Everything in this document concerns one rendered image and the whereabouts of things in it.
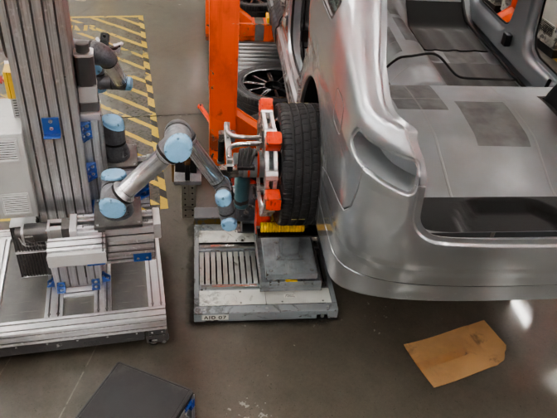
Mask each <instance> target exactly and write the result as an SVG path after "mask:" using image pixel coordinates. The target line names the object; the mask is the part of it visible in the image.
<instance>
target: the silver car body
mask: <svg viewBox="0 0 557 418"><path fill-rule="evenodd" d="M280 1H281V6H283V17H282V19H281V21H280V24H279V27H277V29H276V46H277V50H278V56H279V59H280V63H281V67H282V72H283V82H284V87H285V92H286V97H287V101H288V103H299V100H300V95H301V91H302V87H303V82H304V81H305V78H306V77H307V75H308V74H311V75H312V76H313V78H314V80H315V83H316V87H317V95H318V101H319V109H320V121H321V171H320V184H319V194H318V202H317V213H316V217H315V220H316V224H317V230H318V234H319V238H320V241H321V245H322V252H323V255H324V259H325V262H326V266H327V272H328V274H329V275H330V277H331V279H332V280H333V281H334V283H336V284H338V285H339V286H341V287H342V288H344V289H347V290H350V291H352V292H356V293H358V294H365V295H370V296H375V297H381V298H389V299H408V300H426V301H495V300H527V299H557V72H556V71H555V70H554V69H553V68H552V67H551V66H550V65H548V64H547V63H546V62H545V61H544V60H543V59H542V58H541V57H540V53H539V52H538V49H537V35H538V31H539V28H540V22H541V18H542V15H543V11H544V9H545V2H546V0H518V1H517V4H516V8H515V10H514V12H513V14H512V17H511V20H510V21H509V22H505V21H504V20H503V19H502V18H501V17H500V16H499V15H498V14H497V13H496V12H495V11H494V10H493V9H492V8H491V7H490V6H489V5H488V4H487V3H486V2H485V1H484V0H280ZM282 2H283V3H284V5H282Z"/></svg>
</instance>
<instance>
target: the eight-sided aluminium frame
mask: <svg viewBox="0 0 557 418"><path fill-rule="evenodd" d="M261 123H262V125H263V130H264V139H265V135H266V132H267V131H277V129H276V126H275V121H274V112H273V111H272V110H261V111H260V115H259V119H258V120H257V135H259V134H260V126H261ZM267 124H271V129H268V125H267ZM264 163H265V170H264V185H260V177H257V178H256V196H257V199H258V206H259V216H272V215H273V214H274V213H275V211H266V209H265V203H264V202H263V205H262V198H261V195H264V193H265V189H269V182H273V188H272V189H277V184H278V180H279V171H278V151H273V164H274V169H269V151H265V141H264Z"/></svg>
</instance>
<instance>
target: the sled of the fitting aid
mask: <svg viewBox="0 0 557 418"><path fill-rule="evenodd" d="M310 241H311V244H312V251H313V255H314V260H315V263H316V267H317V278H316V279H266V277H265V270H264V257H263V250H262V243H261V238H258V237H257V235H256V234H255V229H254V243H255V251H256V259H257V266H258V274H259V288H260V292H268V291H300V290H321V286H322V278H321V274H320V270H319V266H318V262H317V256H316V251H315V248H314V244H313V240H312V237H310Z"/></svg>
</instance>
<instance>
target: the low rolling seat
mask: <svg viewBox="0 0 557 418"><path fill-rule="evenodd" d="M75 418H195V394H193V391H192V389H189V388H187V387H184V386H181V385H179V384H176V383H174V382H170V381H168V380H166V379H164V378H161V377H158V376H155V375H153V374H151V373H149V372H145V371H143V370H140V369H138V368H136V367H132V366H129V365H128V364H125V363H123V362H117V363H116V365H115V366H114V368H113V369H112V370H111V371H110V373H109V374H108V376H107V377H106V378H105V379H104V380H103V382H102V383H101V384H100V385H99V387H98V388H97V390H96V391H95V392H94V394H93V395H92V397H91V398H90V399H89V400H88V401H87V402H86V404H85V405H84V407H83V408H82V409H81V411H80V412H79V414H78V415H77V416H76V417H75Z"/></svg>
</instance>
